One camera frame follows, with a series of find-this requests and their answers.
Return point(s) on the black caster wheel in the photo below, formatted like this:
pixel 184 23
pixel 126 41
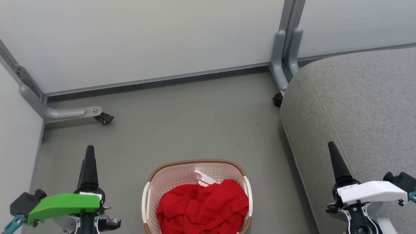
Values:
pixel 278 100
pixel 104 118

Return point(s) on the red cloth garment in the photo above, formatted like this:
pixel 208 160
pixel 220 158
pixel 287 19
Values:
pixel 201 208

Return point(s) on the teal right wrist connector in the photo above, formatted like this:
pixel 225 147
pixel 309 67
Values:
pixel 412 196

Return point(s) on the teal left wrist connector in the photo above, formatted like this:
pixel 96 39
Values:
pixel 13 224

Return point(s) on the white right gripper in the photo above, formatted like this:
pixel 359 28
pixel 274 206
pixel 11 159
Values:
pixel 373 191

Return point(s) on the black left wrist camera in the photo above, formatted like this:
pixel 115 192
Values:
pixel 24 203

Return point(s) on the grey partition post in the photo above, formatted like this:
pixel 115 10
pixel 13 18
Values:
pixel 286 39

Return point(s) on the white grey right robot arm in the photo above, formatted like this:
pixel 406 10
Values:
pixel 386 227

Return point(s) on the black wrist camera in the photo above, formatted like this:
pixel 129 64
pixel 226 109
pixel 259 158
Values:
pixel 24 203
pixel 404 180

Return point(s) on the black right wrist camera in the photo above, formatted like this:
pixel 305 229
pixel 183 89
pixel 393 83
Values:
pixel 404 180

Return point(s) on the grey fabric sofa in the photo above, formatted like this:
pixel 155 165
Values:
pixel 357 113

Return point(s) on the white perforated laundry basket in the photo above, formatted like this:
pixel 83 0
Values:
pixel 175 177

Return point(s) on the grey partition foot tube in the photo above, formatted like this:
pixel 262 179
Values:
pixel 61 113

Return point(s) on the white cloth garment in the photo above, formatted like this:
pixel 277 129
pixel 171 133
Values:
pixel 204 180

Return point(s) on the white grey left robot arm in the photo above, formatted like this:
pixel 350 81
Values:
pixel 66 224

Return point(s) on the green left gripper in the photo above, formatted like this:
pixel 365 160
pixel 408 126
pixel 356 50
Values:
pixel 65 204

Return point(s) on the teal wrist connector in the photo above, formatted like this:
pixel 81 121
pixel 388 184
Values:
pixel 412 196
pixel 13 224

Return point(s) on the grey partition frame bracket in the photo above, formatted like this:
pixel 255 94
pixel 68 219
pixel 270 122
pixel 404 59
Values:
pixel 27 79

